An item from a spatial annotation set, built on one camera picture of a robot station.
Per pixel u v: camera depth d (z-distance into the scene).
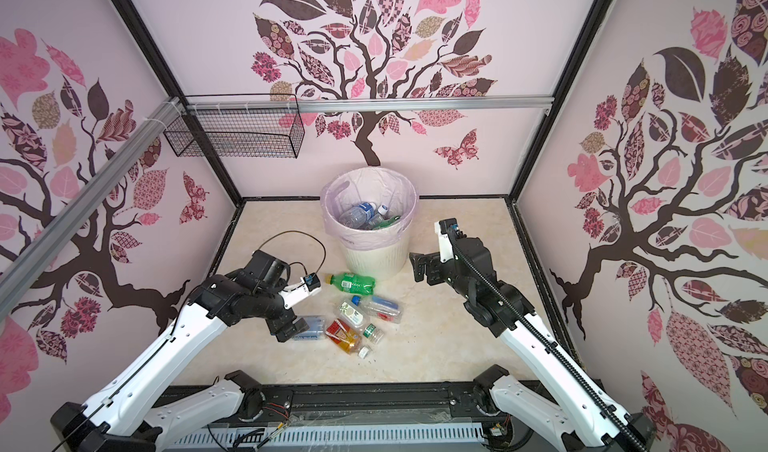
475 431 0.77
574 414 0.39
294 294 0.64
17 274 0.50
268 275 0.57
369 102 0.94
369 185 0.92
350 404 0.75
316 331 0.80
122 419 0.38
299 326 0.64
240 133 1.21
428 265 0.63
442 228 0.62
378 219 0.95
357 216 0.88
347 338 0.79
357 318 0.83
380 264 0.87
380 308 0.89
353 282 0.90
